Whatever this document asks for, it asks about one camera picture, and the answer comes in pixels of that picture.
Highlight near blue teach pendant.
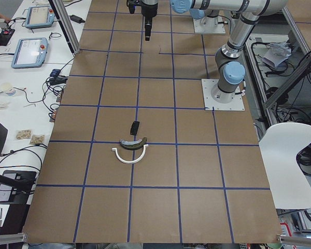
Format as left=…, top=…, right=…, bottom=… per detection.
left=11, top=37, right=48, bottom=69

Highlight aluminium frame post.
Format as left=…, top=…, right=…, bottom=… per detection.
left=49, top=0, right=80, bottom=54

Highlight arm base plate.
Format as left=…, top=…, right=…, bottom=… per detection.
left=193, top=16, right=225, bottom=35
left=201, top=79, right=245, bottom=112

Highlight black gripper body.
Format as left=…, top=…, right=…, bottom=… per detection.
left=141, top=0, right=159, bottom=26

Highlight blue teach pendant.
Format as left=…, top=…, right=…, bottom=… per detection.
left=25, top=6, right=55, bottom=29
left=11, top=37, right=48, bottom=69

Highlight white plastic chair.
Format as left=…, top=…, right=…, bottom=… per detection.
left=259, top=122, right=311, bottom=210

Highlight black brake pad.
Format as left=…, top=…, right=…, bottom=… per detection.
left=130, top=120, right=140, bottom=136

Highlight black power adapter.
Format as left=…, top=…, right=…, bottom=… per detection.
left=69, top=15, right=85, bottom=23

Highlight blue plaid adapter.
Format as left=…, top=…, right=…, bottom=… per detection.
left=50, top=68, right=61, bottom=77

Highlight green brake shoe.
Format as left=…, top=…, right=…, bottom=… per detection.
left=119, top=137, right=148, bottom=150

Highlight bag of small parts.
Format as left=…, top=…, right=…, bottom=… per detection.
left=16, top=129, right=32, bottom=140

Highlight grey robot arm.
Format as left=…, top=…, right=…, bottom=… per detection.
left=170, top=0, right=287, bottom=104

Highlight black tangled cables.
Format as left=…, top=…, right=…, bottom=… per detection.
left=43, top=75, right=68, bottom=109

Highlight white curved plastic arc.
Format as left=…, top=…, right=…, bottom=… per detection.
left=111, top=144, right=149, bottom=164

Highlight white tape roll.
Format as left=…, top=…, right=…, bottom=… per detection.
left=1, top=82, right=16, bottom=96

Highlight far blue teach pendant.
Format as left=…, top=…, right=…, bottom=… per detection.
left=25, top=6, right=55, bottom=29

